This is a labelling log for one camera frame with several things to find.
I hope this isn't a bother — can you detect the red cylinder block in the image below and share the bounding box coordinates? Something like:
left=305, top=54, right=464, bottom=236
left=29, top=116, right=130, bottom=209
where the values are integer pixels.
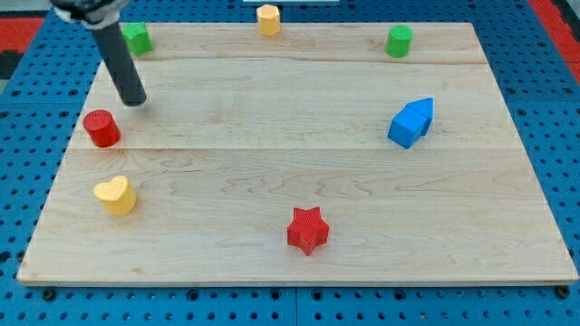
left=82, top=110, right=121, bottom=148

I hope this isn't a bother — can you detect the blue cube block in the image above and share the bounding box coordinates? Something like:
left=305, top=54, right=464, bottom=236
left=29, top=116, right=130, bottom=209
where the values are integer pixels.
left=387, top=107, right=430, bottom=149

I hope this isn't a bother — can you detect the yellow hexagon block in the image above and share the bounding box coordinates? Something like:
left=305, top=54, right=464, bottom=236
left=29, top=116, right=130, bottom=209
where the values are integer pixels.
left=256, top=5, right=281, bottom=36

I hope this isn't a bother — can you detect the red star block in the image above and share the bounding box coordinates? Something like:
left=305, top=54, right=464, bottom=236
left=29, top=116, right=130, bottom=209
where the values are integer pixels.
left=286, top=206, right=330, bottom=256

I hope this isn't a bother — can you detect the yellow heart block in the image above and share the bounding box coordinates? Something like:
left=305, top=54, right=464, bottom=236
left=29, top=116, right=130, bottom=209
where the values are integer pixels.
left=93, top=176, right=137, bottom=216

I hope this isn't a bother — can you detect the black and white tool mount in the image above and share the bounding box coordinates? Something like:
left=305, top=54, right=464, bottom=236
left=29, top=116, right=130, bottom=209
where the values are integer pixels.
left=50, top=0, right=131, bottom=30

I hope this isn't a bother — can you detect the blue triangle block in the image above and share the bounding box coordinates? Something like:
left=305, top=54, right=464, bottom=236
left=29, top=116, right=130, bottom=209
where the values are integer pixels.
left=406, top=98, right=434, bottom=136

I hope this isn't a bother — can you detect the green star block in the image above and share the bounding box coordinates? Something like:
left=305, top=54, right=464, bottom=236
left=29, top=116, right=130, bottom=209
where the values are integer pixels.
left=121, top=22, right=153, bottom=57

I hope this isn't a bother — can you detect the green cylinder block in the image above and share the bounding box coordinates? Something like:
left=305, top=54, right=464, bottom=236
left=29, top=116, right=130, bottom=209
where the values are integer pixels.
left=385, top=24, right=414, bottom=58

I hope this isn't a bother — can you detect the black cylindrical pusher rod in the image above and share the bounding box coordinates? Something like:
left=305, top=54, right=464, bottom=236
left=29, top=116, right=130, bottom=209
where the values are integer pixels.
left=92, top=22, right=147, bottom=107

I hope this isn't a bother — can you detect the wooden board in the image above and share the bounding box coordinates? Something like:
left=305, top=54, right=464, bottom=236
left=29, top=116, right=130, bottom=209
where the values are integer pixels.
left=17, top=23, right=578, bottom=287

